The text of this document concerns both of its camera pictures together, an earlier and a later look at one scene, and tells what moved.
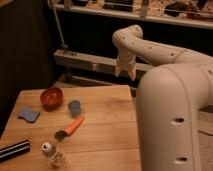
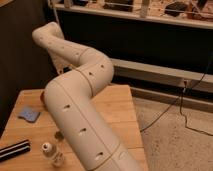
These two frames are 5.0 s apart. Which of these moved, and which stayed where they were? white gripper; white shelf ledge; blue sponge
Moved: white gripper
Stayed: white shelf ledge; blue sponge
